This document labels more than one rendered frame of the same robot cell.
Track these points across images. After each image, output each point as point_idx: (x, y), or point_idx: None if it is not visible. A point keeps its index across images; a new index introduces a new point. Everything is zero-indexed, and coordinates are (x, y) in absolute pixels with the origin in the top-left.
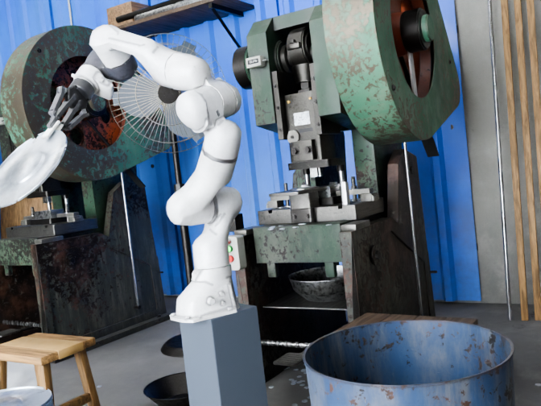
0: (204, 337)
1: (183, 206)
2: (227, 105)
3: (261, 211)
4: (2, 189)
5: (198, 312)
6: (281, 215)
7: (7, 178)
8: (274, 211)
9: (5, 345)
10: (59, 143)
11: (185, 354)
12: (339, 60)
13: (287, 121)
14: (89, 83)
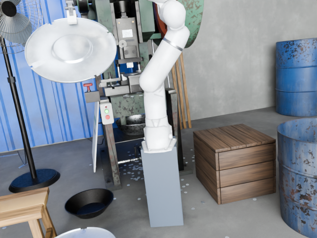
0: (168, 158)
1: (159, 79)
2: None
3: (106, 88)
4: (56, 67)
5: (168, 144)
6: (120, 89)
7: (51, 57)
8: (116, 87)
9: None
10: (96, 29)
11: (146, 173)
12: (183, 0)
13: (118, 34)
14: None
